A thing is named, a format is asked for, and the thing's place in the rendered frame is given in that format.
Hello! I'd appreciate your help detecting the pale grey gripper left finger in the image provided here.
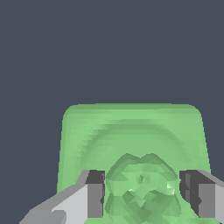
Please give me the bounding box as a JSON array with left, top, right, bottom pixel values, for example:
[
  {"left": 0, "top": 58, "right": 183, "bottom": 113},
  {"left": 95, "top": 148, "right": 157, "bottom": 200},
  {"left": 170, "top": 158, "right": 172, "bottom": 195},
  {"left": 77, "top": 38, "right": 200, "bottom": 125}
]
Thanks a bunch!
[{"left": 18, "top": 169, "right": 106, "bottom": 224}]

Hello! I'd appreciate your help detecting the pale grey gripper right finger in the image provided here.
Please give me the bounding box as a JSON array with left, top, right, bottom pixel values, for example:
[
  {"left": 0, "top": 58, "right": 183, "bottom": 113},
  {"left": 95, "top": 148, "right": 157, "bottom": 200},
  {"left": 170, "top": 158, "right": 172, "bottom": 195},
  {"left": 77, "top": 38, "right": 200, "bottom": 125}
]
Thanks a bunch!
[{"left": 178, "top": 169, "right": 224, "bottom": 224}]

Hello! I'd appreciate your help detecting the green lumpy round object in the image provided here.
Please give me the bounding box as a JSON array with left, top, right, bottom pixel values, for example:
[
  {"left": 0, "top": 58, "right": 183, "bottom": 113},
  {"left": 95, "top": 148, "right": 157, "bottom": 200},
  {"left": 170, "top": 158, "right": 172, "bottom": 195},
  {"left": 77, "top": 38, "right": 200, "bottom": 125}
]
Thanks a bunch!
[{"left": 104, "top": 153, "right": 182, "bottom": 224}]

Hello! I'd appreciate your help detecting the green square plate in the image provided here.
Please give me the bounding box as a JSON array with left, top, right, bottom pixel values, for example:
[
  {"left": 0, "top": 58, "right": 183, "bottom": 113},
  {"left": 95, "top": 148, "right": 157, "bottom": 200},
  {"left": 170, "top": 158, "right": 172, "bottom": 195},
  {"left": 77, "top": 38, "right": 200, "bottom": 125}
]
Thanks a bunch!
[{"left": 55, "top": 102, "right": 224, "bottom": 224}]

